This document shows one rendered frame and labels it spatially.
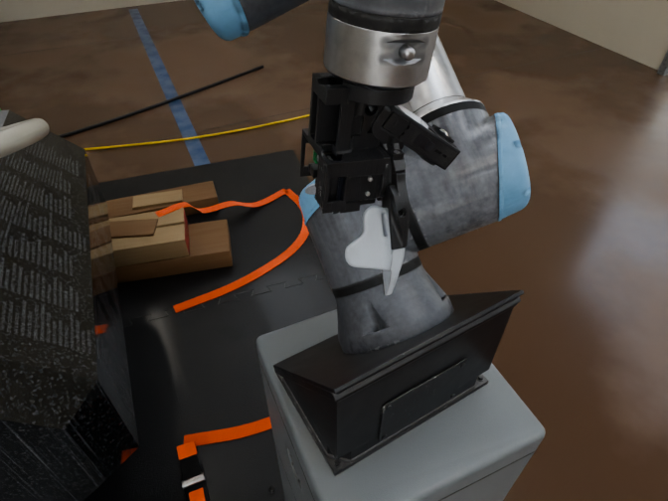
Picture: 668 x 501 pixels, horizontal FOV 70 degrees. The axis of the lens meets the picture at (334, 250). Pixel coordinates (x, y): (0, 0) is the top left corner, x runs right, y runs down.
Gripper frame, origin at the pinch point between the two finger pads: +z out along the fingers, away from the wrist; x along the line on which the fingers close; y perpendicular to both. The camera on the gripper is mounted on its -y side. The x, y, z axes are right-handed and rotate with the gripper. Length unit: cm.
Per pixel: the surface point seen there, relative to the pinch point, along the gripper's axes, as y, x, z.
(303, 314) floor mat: -32, -95, 118
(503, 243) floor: -141, -104, 106
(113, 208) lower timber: 40, -190, 115
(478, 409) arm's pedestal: -25.8, 4.7, 37.3
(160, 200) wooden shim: 17, -186, 111
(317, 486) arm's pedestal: 4.6, 6.8, 41.1
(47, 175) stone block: 51, -117, 53
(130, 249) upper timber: 33, -140, 105
